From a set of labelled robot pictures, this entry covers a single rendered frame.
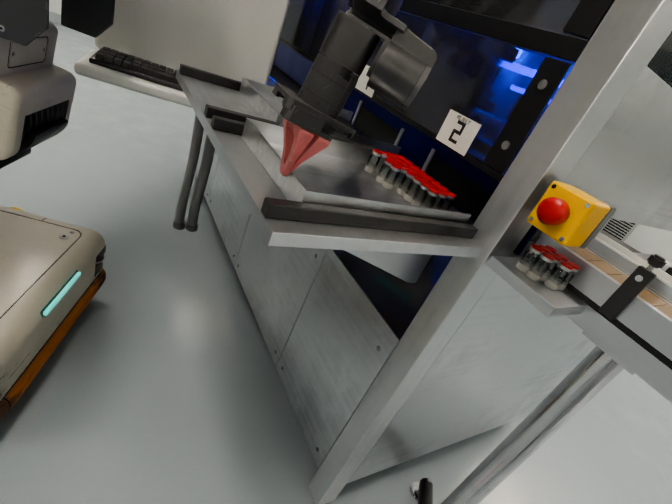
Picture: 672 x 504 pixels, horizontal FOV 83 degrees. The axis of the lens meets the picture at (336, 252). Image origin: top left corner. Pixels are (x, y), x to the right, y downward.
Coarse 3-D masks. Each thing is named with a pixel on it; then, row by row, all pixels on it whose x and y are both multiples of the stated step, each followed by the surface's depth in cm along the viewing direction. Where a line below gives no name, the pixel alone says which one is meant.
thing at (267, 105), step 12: (252, 84) 96; (264, 84) 97; (252, 96) 88; (264, 96) 99; (276, 96) 100; (264, 108) 82; (276, 108) 95; (276, 120) 77; (348, 120) 114; (336, 132) 85; (360, 132) 109; (372, 144) 91; (384, 144) 93
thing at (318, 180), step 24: (264, 144) 59; (336, 144) 77; (264, 168) 59; (312, 168) 67; (336, 168) 72; (360, 168) 78; (288, 192) 52; (312, 192) 49; (336, 192) 61; (360, 192) 66; (384, 192) 71; (432, 216) 63; (456, 216) 66
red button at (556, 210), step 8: (544, 200) 55; (552, 200) 54; (560, 200) 53; (544, 208) 55; (552, 208) 54; (560, 208) 53; (568, 208) 54; (544, 216) 55; (552, 216) 54; (560, 216) 53; (552, 224) 54
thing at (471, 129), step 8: (456, 112) 72; (448, 120) 74; (456, 120) 72; (464, 120) 71; (472, 120) 69; (448, 128) 74; (456, 128) 72; (464, 128) 71; (472, 128) 69; (440, 136) 75; (448, 136) 74; (456, 136) 72; (464, 136) 70; (472, 136) 69; (448, 144) 73; (456, 144) 72; (464, 144) 70; (464, 152) 70
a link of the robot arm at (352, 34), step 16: (336, 16) 44; (352, 16) 43; (336, 32) 43; (352, 32) 43; (368, 32) 43; (384, 32) 44; (320, 48) 45; (336, 48) 43; (352, 48) 43; (368, 48) 44; (384, 48) 44; (352, 64) 44
